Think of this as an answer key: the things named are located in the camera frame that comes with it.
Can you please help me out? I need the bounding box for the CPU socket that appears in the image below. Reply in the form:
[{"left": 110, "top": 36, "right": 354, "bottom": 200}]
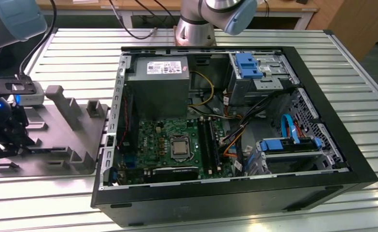
[{"left": 167, "top": 135, "right": 194, "bottom": 163}]

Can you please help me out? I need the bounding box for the blue disk carrier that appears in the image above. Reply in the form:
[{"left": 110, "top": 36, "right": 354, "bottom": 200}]
[{"left": 258, "top": 137, "right": 322, "bottom": 153}]

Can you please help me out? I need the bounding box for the wooden desk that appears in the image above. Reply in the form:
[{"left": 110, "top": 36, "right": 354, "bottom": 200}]
[{"left": 35, "top": 0, "right": 319, "bottom": 31}]

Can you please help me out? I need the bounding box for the yellow wire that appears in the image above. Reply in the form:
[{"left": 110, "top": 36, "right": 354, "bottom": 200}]
[{"left": 187, "top": 70, "right": 215, "bottom": 107}]

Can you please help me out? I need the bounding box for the black graphics card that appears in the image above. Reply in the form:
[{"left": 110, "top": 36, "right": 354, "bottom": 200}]
[{"left": 142, "top": 165, "right": 199, "bottom": 184}]

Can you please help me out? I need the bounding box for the grey parts rack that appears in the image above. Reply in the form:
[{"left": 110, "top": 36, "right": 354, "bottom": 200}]
[{"left": 0, "top": 85, "right": 109, "bottom": 179}]

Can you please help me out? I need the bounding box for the black RAM slot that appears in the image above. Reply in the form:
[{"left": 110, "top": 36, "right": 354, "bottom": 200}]
[
  {"left": 196, "top": 117, "right": 208, "bottom": 174},
  {"left": 203, "top": 117, "right": 216, "bottom": 172},
  {"left": 199, "top": 117, "right": 212, "bottom": 173}
]

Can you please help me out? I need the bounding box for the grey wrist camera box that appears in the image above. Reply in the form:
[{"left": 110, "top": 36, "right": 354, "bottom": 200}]
[{"left": 13, "top": 81, "right": 45, "bottom": 106}]

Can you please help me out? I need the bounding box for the black camera cable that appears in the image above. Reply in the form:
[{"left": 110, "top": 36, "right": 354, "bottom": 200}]
[{"left": 18, "top": 0, "right": 58, "bottom": 79}]

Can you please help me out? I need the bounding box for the wooden cabinet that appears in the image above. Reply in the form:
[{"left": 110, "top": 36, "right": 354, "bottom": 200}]
[{"left": 310, "top": 0, "right": 378, "bottom": 62}]

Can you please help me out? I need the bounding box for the silver CPU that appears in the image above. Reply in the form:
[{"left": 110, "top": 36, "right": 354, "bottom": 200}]
[{"left": 171, "top": 141, "right": 188, "bottom": 156}]

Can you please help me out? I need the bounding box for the black PC case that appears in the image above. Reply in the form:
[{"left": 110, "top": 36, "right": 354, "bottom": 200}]
[{"left": 90, "top": 45, "right": 378, "bottom": 228}]

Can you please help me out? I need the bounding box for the grey power supply unit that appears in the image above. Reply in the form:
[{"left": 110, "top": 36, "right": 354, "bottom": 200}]
[{"left": 123, "top": 56, "right": 191, "bottom": 120}]

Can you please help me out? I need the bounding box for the grey plug cable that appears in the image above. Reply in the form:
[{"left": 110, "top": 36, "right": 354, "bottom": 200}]
[{"left": 107, "top": 0, "right": 179, "bottom": 41}]

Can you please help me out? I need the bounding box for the dark RAM stick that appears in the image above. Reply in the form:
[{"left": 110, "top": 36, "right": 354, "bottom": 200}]
[
  {"left": 207, "top": 117, "right": 223, "bottom": 171},
  {"left": 22, "top": 147, "right": 69, "bottom": 152}
]

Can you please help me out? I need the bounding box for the metal disk bay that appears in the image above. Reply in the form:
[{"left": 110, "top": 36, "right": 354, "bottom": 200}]
[{"left": 254, "top": 136, "right": 350, "bottom": 176}]

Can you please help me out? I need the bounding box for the blue data wire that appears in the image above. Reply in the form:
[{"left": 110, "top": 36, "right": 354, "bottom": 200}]
[{"left": 280, "top": 113, "right": 302, "bottom": 145}]

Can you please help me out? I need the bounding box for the green motherboard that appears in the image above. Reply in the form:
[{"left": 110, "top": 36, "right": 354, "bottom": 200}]
[{"left": 119, "top": 117, "right": 238, "bottom": 184}]

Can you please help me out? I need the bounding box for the orange wire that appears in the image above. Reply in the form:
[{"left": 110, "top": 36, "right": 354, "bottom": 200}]
[{"left": 222, "top": 141, "right": 242, "bottom": 159}]

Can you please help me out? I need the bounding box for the red black twisted wire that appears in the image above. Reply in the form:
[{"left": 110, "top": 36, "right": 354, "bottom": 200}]
[{"left": 115, "top": 93, "right": 134, "bottom": 149}]

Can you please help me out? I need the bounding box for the red black labelled wire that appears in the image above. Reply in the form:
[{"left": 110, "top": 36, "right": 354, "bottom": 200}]
[{"left": 220, "top": 91, "right": 242, "bottom": 119}]

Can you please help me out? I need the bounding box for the blue bay carrier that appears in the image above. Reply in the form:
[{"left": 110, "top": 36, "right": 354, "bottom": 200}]
[{"left": 234, "top": 52, "right": 263, "bottom": 79}]

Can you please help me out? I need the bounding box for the black cable bundle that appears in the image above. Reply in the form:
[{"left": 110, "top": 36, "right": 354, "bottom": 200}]
[{"left": 219, "top": 88, "right": 298, "bottom": 145}]

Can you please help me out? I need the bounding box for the metal drive cage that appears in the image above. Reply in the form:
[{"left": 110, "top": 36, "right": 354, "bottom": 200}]
[{"left": 227, "top": 52, "right": 302, "bottom": 106}]

